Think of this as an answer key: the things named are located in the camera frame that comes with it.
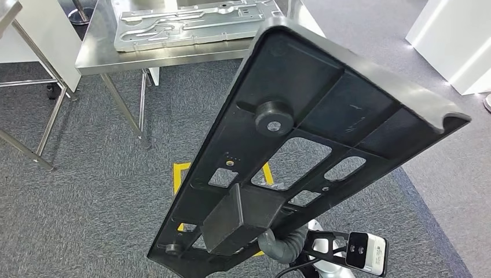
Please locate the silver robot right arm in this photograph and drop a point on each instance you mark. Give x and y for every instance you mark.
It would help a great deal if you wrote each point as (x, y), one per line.
(291, 245)

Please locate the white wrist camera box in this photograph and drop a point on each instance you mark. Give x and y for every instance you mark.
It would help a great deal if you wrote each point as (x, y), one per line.
(374, 255)

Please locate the black plastic frame part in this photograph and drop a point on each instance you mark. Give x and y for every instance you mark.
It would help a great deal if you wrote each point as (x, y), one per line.
(299, 69)

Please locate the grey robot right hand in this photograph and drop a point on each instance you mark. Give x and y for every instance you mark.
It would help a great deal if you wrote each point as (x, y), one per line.
(267, 241)

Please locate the stainless steel workbench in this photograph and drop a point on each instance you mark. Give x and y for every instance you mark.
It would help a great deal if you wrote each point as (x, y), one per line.
(161, 57)

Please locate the steel frame table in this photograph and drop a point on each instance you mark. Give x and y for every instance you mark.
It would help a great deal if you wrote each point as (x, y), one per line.
(7, 13)

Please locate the white panel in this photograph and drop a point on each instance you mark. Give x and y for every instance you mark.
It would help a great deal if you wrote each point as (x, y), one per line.
(46, 30)

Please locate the white display plinth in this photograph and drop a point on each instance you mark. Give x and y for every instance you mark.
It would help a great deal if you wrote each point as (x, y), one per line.
(452, 42)

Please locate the grey stamped metal plate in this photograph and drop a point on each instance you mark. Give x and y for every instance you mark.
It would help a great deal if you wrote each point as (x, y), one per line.
(191, 27)

